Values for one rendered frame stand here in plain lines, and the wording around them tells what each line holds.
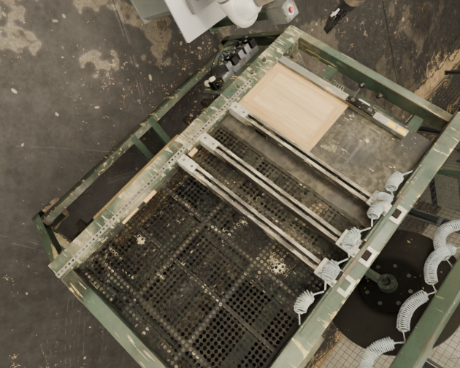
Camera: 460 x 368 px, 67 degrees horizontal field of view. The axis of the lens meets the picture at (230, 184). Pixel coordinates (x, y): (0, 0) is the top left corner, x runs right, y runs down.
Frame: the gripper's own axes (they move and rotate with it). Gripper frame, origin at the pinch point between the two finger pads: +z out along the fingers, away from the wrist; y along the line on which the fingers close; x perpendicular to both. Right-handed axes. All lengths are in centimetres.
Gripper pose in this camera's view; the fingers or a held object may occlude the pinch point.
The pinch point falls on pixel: (329, 26)
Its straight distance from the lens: 169.0
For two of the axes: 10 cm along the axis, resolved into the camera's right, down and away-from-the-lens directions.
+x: -5.5, -8.4, 0.1
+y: 8.2, -5.4, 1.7
